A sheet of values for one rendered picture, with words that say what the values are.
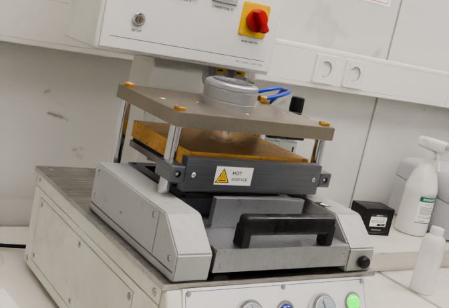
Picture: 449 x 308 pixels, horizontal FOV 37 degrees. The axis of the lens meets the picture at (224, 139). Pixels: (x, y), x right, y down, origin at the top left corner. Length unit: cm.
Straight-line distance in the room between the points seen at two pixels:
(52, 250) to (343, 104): 96
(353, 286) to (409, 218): 83
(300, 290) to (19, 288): 47
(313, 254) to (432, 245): 62
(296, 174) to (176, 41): 29
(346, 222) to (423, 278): 57
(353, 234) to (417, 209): 81
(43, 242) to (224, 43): 44
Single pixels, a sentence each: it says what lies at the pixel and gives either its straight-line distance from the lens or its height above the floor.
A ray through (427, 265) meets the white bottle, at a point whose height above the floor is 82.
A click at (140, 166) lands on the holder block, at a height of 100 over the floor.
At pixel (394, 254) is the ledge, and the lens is 160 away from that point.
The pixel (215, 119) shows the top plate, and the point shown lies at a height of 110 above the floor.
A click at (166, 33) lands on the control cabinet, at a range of 106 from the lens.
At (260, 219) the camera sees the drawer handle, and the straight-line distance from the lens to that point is 82.
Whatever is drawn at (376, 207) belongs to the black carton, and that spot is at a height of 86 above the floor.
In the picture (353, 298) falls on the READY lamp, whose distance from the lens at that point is 95.
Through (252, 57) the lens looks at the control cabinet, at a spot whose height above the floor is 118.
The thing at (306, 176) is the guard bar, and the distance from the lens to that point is 97.
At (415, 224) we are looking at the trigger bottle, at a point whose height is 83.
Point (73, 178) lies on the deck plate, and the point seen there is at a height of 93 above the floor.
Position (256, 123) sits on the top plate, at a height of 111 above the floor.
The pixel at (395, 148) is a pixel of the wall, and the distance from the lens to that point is 199.
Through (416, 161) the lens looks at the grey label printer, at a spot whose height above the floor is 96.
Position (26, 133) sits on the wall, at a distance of 137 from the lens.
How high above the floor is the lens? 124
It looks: 10 degrees down
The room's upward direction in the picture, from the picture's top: 12 degrees clockwise
